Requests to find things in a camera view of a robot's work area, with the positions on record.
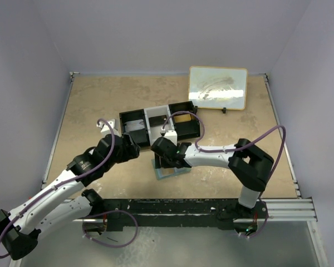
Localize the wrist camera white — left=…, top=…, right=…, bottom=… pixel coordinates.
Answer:
left=96, top=119, right=121, bottom=137
left=160, top=129, right=178, bottom=145

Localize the green card holder wallet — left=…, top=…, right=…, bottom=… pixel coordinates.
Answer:
left=151, top=159, right=191, bottom=180

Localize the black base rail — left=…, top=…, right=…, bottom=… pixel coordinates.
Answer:
left=71, top=197, right=269, bottom=232

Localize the white board wooden frame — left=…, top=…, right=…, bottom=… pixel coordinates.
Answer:
left=188, top=66, right=248, bottom=111

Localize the black white sorting tray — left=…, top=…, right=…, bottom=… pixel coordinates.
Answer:
left=119, top=101, right=200, bottom=148

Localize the gold card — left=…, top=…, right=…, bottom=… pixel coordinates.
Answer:
left=174, top=114, right=191, bottom=123

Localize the silver VIP card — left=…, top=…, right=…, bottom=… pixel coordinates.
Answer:
left=125, top=119, right=145, bottom=132

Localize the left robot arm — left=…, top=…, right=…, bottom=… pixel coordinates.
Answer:
left=0, top=133, right=140, bottom=260

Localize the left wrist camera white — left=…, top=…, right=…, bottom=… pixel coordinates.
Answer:
left=96, top=119, right=121, bottom=137

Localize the aluminium frame rail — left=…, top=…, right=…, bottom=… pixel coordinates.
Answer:
left=263, top=196, right=318, bottom=223

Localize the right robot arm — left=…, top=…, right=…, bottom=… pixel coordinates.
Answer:
left=151, top=137, right=274, bottom=217

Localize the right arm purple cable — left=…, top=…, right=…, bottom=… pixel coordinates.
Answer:
left=160, top=111, right=287, bottom=181

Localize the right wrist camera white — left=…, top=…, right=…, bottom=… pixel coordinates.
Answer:
left=160, top=129, right=178, bottom=145

